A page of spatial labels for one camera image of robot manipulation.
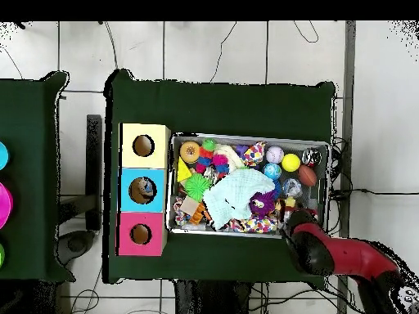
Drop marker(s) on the mint green cloth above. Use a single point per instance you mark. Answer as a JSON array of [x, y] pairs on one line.
[[235, 196]]

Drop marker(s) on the purple spiky ball with eyes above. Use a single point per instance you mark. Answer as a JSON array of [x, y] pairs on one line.
[[262, 203]]

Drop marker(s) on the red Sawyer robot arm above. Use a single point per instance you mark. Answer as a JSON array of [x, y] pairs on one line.
[[347, 255]]

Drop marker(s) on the wooden box with three holes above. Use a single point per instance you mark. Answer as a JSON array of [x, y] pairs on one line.
[[144, 160]]

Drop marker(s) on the plain green spiky ball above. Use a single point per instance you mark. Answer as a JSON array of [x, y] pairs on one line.
[[196, 186]]

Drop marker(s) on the toy burger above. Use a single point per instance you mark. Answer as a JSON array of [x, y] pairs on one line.
[[190, 152]]

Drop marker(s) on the white baseball toy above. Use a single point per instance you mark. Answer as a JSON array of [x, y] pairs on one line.
[[274, 154]]

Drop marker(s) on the dark green table cloth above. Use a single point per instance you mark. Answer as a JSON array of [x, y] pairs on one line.
[[229, 108]]

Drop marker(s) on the yellow ball toy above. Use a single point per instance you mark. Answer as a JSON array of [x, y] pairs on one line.
[[290, 162]]

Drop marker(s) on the yellow rubber duck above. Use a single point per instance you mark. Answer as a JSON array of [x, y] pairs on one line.
[[288, 202]]

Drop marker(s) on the brown toy football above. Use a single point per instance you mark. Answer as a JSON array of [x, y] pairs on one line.
[[307, 175]]

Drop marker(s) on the crushed red silver can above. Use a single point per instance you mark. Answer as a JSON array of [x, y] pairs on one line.
[[311, 157]]

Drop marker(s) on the black upright panel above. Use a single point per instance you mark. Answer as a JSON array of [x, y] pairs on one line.
[[94, 163]]

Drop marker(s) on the dark green side table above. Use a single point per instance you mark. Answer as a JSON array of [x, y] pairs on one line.
[[29, 196]]

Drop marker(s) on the pink round object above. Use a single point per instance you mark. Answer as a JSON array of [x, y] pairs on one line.
[[5, 204]]

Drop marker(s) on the cyan round object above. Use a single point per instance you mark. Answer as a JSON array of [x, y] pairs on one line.
[[3, 156]]

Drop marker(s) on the lime green round object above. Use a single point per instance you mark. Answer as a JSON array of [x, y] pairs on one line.
[[1, 255]]

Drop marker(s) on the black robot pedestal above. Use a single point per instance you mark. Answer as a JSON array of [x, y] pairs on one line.
[[212, 301]]

